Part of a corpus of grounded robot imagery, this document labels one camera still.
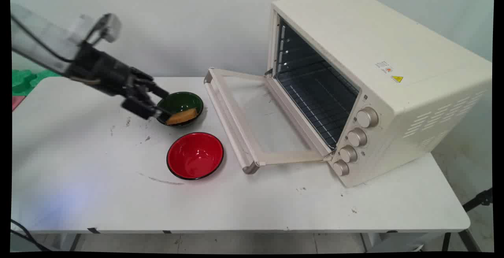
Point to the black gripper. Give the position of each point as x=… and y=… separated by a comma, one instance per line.
x=100, y=71

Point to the yellow bread slice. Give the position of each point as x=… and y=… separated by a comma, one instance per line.
x=182, y=116

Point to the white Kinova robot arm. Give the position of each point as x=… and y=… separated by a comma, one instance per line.
x=37, y=37

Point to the dark green bowl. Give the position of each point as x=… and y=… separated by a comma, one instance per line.
x=179, y=102

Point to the red bowl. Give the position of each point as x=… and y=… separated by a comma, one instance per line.
x=195, y=155

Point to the glass oven door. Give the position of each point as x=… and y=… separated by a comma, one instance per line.
x=252, y=120

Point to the green foam mat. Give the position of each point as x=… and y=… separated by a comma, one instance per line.
x=27, y=80

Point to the pink foam mat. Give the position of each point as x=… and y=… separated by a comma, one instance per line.
x=17, y=101

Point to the metal oven rack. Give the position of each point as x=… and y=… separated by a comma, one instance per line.
x=315, y=108

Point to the silver oven knob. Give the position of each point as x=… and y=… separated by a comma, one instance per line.
x=348, y=154
x=367, y=117
x=341, y=167
x=357, y=137

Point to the cream toaster oven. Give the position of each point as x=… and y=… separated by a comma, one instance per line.
x=378, y=69

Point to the yellow warning sticker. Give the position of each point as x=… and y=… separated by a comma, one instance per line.
x=397, y=78

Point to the black tripod leg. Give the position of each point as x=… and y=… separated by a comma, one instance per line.
x=477, y=199

